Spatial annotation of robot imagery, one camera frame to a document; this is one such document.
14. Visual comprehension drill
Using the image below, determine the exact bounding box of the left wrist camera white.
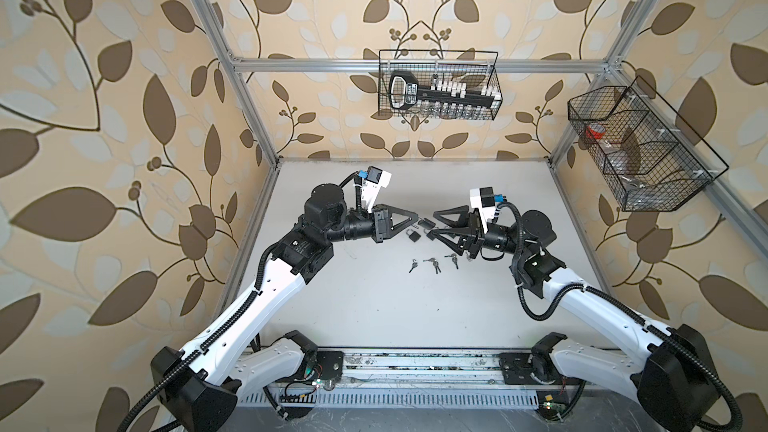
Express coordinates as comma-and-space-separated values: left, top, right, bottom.
357, 166, 392, 212

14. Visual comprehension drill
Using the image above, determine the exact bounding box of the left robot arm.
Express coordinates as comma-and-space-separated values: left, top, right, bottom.
118, 166, 419, 431

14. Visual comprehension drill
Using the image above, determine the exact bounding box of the small key pair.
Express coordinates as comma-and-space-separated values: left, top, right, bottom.
446, 253, 460, 270

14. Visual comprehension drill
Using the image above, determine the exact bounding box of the black socket set holder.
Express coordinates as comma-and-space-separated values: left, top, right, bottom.
384, 70, 502, 114

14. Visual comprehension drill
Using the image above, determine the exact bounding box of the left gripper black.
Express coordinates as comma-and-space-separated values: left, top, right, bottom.
320, 201, 416, 246

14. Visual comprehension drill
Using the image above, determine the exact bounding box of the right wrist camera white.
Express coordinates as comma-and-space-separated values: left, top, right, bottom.
469, 187, 506, 232

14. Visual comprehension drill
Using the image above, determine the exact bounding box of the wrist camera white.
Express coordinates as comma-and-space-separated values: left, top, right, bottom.
357, 166, 392, 212
469, 187, 506, 232

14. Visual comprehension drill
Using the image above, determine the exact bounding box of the black padlock with keys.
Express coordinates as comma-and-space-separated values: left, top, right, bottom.
418, 218, 436, 232

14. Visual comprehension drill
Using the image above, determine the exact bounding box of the side wire basket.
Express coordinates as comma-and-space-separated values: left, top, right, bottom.
567, 76, 729, 212

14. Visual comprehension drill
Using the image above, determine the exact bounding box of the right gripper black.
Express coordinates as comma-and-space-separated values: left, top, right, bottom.
433, 207, 526, 261

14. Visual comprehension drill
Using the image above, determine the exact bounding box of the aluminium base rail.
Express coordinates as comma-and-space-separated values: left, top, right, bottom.
175, 346, 673, 412

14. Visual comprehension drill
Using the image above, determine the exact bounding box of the back wire basket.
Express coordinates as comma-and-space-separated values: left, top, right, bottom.
377, 48, 503, 121

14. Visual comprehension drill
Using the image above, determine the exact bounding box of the clear plastic bag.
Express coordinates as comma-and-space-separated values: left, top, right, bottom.
611, 165, 669, 211

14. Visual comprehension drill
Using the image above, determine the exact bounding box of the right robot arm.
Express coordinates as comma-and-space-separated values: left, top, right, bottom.
429, 195, 744, 431

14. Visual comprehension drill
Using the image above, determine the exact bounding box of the red capped item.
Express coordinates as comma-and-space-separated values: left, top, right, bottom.
585, 123, 606, 142

